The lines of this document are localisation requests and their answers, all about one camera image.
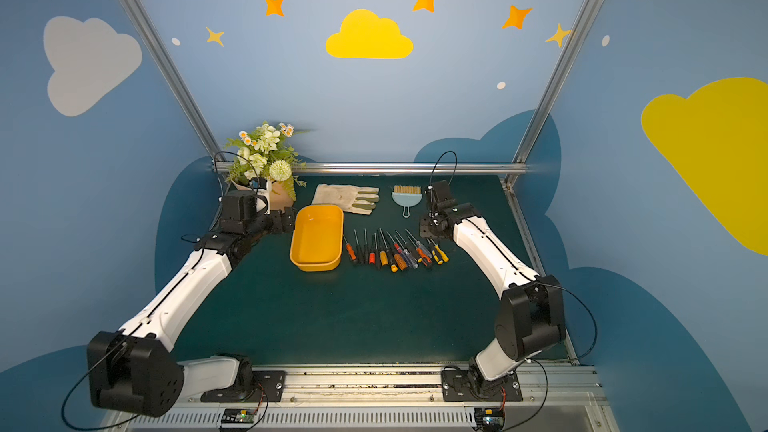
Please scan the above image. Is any black handle long screwdriver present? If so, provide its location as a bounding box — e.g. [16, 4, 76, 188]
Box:
[379, 229, 399, 273]

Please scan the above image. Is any red black handle screwdriver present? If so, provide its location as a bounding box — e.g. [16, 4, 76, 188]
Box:
[364, 229, 376, 266]

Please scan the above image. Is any small blue brush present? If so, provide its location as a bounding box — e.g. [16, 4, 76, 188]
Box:
[391, 185, 423, 218]

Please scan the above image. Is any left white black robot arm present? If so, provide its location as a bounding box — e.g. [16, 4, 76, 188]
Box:
[86, 208, 296, 417]

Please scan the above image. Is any yellow black handled screwdriver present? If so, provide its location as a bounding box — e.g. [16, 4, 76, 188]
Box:
[431, 239, 449, 264]

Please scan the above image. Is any left circuit board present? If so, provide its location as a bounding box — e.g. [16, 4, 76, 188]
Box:
[219, 408, 258, 431]

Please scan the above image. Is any black yellow slim screwdriver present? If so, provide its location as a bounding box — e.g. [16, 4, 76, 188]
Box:
[426, 239, 444, 265]

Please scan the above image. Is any aluminium back frame bar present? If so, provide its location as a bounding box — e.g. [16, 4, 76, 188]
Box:
[292, 163, 527, 176]

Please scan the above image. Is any clear handle screwdriver small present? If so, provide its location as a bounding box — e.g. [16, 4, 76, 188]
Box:
[395, 231, 418, 269]

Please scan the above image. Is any right circuit board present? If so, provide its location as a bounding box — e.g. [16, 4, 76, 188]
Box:
[473, 407, 505, 432]

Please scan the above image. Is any circuit board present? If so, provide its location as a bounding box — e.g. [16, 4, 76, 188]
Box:
[473, 407, 505, 432]
[219, 408, 258, 431]

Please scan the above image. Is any purple clear handle screwdriver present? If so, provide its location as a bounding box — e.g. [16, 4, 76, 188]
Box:
[395, 232, 418, 269]

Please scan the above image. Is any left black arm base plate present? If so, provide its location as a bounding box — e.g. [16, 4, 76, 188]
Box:
[200, 370, 286, 403]

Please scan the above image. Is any right aluminium frame post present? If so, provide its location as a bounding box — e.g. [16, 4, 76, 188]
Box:
[512, 0, 604, 165]

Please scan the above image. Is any beige work glove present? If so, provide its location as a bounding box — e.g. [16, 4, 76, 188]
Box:
[311, 184, 380, 215]

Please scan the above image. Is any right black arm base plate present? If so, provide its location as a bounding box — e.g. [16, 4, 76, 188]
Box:
[440, 365, 523, 402]

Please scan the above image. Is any left aluminium frame post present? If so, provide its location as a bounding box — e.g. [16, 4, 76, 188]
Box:
[118, 0, 220, 159]

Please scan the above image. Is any orange brown handle screwdriver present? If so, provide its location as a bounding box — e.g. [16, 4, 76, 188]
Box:
[386, 233, 408, 272]

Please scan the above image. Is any aluminium frame post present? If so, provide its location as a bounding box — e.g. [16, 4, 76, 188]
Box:
[118, 0, 220, 159]
[512, 0, 604, 165]

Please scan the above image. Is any yellow plastic storage box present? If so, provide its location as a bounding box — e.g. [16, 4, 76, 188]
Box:
[290, 204, 344, 272]

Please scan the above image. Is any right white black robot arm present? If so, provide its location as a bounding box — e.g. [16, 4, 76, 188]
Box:
[420, 204, 566, 383]

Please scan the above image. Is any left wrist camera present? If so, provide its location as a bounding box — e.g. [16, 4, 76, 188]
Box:
[219, 190, 269, 235]

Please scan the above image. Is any pink pot with flowers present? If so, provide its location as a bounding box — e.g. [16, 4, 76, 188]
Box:
[225, 122, 306, 210]

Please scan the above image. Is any aluminium front rail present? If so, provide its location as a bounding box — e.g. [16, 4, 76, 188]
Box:
[101, 361, 619, 431]

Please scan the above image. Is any black ribbed handle screwdriver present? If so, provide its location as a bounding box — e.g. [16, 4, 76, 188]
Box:
[353, 229, 365, 264]

